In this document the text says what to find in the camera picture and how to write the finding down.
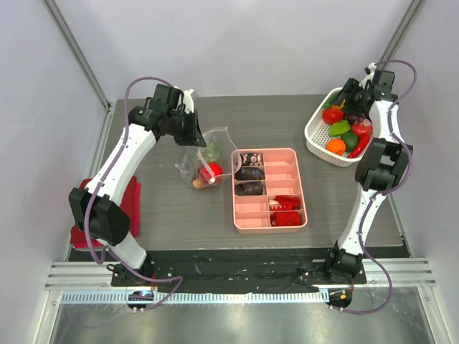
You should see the dark rolled sock lower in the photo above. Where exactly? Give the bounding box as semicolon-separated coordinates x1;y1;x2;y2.
235;181;264;196

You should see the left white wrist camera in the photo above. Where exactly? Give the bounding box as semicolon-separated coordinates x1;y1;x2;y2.
183;89;198;113

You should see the green lime toy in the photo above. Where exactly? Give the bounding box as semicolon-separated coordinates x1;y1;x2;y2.
341;131;359;153

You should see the green leaf toy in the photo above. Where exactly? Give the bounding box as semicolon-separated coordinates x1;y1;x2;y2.
328;120;351;137

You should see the red white rolled sock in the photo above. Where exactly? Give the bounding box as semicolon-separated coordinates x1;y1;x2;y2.
268;195;301;211

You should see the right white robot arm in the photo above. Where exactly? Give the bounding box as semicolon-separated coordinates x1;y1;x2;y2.
323;66;413;283

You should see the clear pink zip bag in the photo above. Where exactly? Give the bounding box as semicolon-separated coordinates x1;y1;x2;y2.
175;127;242;189

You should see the pink compartment tray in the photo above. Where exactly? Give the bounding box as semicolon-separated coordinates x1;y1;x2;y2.
232;148;308;234

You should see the red chili pepper toy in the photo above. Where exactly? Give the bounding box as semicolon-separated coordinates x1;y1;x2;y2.
348;133;371;158

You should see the red folded cloth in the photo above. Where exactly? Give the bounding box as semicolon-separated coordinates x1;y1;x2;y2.
68;176;141;249

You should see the orange tangerine toy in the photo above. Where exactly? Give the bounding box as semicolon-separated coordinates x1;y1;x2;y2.
326;139;346;156

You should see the green chili pepper toy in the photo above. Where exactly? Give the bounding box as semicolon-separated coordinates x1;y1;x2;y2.
323;90;341;109

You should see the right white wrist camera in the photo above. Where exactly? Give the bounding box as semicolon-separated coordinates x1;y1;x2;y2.
359;62;377;89

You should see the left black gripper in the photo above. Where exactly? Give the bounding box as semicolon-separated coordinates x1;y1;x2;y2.
167;109;206;147

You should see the red tomato toy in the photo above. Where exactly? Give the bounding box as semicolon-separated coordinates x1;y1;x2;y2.
322;105;344;125

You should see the pink red apple toy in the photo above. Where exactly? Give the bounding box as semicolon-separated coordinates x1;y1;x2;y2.
351;119;373;138

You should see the dark rolled sock middle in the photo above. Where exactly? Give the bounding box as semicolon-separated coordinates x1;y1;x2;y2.
235;166;265;181

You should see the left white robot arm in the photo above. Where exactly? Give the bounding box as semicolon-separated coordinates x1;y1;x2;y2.
69;79;206;286

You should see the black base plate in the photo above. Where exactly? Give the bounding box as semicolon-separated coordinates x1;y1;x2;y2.
67;249;366;293

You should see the white fruit basket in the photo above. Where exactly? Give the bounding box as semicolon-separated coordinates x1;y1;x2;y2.
304;87;369;167

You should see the orange papaya slice toy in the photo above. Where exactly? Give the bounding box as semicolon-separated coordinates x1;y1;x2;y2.
192;178;209;189

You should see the floral dark rolled sock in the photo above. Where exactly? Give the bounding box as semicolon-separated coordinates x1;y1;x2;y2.
240;153;263;167

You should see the purple grapes toy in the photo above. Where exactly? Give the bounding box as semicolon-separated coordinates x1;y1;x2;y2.
344;113;366;125

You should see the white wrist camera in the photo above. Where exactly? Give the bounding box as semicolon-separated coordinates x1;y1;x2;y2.
183;89;198;113
359;62;377;89

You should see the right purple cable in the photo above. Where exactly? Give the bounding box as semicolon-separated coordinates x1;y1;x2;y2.
340;59;418;313

